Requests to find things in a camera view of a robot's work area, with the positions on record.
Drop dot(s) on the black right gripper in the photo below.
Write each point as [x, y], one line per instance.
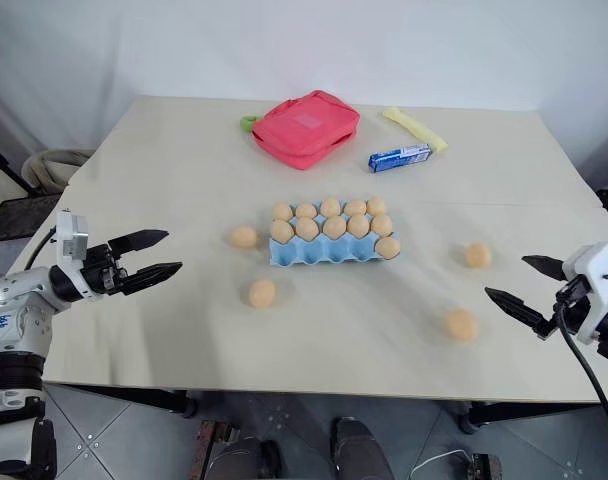
[576, 305]

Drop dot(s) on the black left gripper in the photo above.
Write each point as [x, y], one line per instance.
[103, 272]

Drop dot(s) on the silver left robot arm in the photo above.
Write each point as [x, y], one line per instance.
[14, 296]

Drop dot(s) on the blue egg tray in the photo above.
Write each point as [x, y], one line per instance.
[319, 252]

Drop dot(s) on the brown egg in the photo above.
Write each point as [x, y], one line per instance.
[330, 206]
[282, 232]
[283, 211]
[382, 225]
[376, 205]
[355, 207]
[461, 325]
[306, 209]
[477, 255]
[388, 247]
[334, 227]
[262, 293]
[358, 225]
[307, 228]
[243, 236]

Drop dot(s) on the beige fabric bag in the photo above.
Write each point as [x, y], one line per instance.
[54, 170]

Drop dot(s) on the black mesh panel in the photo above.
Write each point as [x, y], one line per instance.
[19, 215]

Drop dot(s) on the black stand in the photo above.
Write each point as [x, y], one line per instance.
[4, 167]

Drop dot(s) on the rusty metal block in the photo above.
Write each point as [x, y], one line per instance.
[484, 467]
[211, 447]

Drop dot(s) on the blue white gum pack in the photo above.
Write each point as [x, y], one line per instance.
[399, 157]

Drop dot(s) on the yellow rolled cloth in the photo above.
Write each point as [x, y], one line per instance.
[416, 129]

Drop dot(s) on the red zipper pouch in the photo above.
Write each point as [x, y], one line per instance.
[304, 130]

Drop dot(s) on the dark rounded shape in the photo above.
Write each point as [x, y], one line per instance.
[359, 450]
[244, 457]

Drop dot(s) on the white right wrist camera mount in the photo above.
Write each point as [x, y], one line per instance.
[601, 270]

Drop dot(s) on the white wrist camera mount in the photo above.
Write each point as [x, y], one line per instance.
[601, 270]
[70, 240]

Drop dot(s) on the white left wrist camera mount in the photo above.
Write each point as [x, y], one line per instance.
[70, 240]

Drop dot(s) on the black table frame bar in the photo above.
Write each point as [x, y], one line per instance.
[134, 396]
[534, 412]

